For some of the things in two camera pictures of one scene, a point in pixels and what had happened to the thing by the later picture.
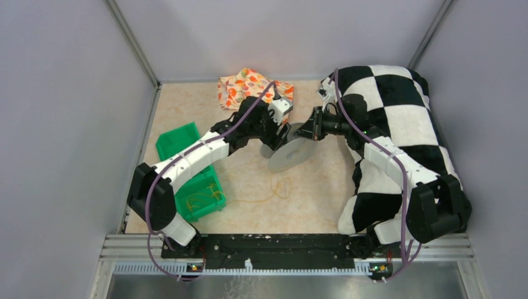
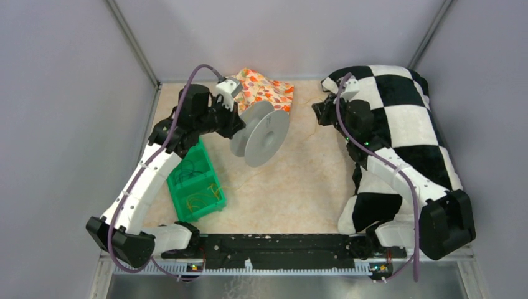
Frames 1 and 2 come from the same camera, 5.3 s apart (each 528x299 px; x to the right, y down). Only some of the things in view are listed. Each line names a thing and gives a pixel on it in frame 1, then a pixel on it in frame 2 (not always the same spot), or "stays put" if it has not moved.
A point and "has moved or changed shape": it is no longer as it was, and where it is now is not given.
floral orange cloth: x=233 y=89 stays put
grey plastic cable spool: x=294 y=151 has moved or changed shape
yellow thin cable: x=215 y=195 to x=212 y=192
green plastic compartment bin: x=202 y=194 stays put
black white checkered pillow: x=401 y=110 stays put
